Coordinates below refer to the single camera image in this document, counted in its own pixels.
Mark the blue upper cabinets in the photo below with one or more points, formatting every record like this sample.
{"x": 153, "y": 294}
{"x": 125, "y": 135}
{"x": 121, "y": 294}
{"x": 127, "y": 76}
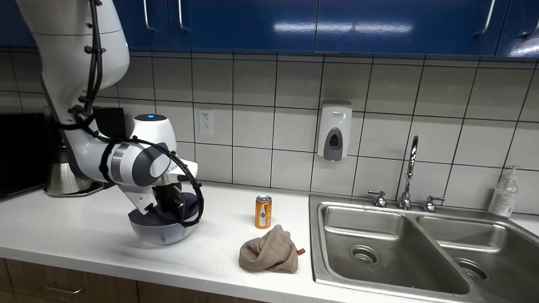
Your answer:
{"x": 313, "y": 25}

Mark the brown crumpled towel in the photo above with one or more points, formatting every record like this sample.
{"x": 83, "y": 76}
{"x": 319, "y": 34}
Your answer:
{"x": 270, "y": 252}

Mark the translucent white bowl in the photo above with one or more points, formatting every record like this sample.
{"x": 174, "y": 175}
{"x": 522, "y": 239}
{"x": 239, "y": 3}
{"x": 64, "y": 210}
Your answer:
{"x": 160, "y": 236}

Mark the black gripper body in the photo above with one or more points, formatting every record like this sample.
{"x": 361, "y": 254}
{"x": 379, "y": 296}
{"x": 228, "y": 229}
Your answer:
{"x": 165, "y": 199}

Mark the orange soda can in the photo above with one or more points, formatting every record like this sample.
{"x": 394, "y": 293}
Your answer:
{"x": 263, "y": 212}

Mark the steel coffee carafe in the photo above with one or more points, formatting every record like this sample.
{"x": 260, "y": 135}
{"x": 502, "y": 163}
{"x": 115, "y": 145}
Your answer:
{"x": 61, "y": 178}

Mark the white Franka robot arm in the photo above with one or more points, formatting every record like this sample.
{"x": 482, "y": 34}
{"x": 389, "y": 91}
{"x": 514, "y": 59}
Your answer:
{"x": 73, "y": 67}

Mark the white wall outlet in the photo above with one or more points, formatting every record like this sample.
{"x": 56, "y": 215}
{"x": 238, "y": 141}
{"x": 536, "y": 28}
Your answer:
{"x": 206, "y": 121}

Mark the black steel microwave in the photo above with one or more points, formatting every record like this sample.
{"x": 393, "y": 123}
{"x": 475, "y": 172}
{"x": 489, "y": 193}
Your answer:
{"x": 22, "y": 153}

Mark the stainless steel double sink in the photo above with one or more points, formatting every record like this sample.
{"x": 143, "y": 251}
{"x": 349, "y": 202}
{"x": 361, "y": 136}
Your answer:
{"x": 393, "y": 246}

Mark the chrome sink faucet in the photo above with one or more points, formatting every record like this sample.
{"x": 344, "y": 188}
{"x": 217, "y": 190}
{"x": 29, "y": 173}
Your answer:
{"x": 411, "y": 168}

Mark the clear hand soap bottle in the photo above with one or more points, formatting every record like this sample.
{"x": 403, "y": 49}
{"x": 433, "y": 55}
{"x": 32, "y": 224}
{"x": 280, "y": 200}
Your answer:
{"x": 506, "y": 195}

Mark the white wall soap dispenser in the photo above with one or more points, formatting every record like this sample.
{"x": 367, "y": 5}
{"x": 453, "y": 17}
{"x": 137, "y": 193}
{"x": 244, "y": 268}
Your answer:
{"x": 334, "y": 131}

